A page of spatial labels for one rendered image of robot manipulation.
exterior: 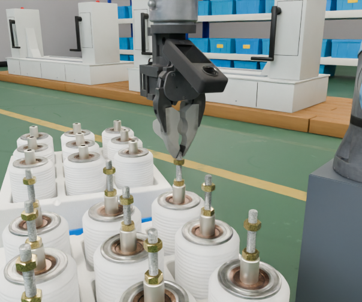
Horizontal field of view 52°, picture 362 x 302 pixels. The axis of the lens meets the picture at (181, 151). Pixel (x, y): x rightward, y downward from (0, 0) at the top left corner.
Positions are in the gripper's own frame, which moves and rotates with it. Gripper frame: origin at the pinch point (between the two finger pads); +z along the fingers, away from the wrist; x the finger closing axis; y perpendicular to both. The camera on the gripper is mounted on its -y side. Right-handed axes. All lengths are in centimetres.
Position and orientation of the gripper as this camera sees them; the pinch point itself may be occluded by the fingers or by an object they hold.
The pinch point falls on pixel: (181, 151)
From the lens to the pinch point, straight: 62.5
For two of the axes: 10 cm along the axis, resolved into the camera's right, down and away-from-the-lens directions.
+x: -8.3, 1.7, -5.4
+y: -5.6, -2.5, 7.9
